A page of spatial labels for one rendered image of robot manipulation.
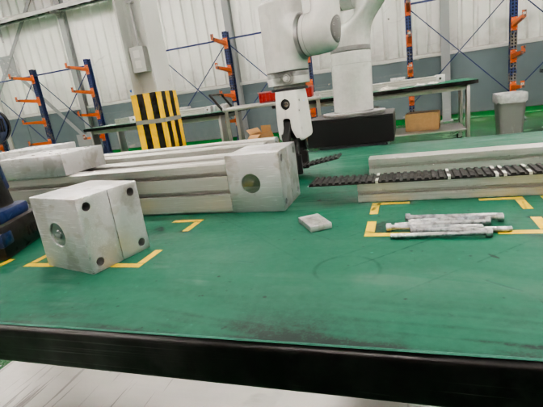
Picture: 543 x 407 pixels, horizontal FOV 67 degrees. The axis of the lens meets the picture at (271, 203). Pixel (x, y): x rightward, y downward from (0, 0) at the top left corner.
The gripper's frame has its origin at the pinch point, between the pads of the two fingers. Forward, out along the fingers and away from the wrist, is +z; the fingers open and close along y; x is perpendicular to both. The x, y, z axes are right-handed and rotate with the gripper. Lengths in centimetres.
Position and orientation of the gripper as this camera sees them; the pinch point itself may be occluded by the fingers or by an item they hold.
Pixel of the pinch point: (298, 162)
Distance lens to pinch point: 87.1
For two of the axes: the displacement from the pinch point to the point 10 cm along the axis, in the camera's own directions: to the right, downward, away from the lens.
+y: 3.1, -2.9, 9.0
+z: 1.4, 9.5, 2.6
